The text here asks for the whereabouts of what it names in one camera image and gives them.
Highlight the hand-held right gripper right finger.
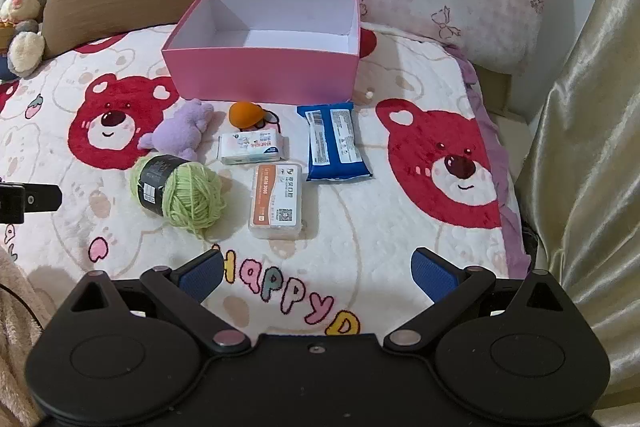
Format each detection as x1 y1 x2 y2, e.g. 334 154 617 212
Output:
382 248 568 354

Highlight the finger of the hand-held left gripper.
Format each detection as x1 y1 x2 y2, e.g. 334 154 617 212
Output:
0 182 63 224

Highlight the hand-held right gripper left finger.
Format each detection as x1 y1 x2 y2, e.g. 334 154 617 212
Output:
67 248 251 355

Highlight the green yarn ball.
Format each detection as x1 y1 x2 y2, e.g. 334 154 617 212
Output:
131 154 227 240

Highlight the orange white plastic box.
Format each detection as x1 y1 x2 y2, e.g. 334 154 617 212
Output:
247 163 306 240

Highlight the white tissue pack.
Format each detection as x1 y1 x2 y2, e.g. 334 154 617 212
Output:
218 130 290 166

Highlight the purple plush toy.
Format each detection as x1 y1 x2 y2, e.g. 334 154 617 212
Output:
137 99 216 161

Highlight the orange ball keychain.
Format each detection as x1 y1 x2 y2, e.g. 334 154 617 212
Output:
229 102 282 132

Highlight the blue wet wipes pack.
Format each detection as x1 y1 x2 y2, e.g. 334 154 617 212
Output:
296 102 373 182

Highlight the pink cardboard box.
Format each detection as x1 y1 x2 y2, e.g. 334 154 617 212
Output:
161 0 362 104

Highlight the red bear printed blanket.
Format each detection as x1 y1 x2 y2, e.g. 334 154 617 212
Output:
0 22 531 338

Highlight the beige fuzzy cloth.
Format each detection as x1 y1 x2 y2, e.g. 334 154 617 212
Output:
0 247 56 427

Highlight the golden curtain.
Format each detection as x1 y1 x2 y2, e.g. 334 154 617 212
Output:
515 0 640 427

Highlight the black cable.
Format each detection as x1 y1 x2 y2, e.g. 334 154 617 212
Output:
0 284 48 333

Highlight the beige bed frame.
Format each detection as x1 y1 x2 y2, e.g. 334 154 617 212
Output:
475 67 531 122

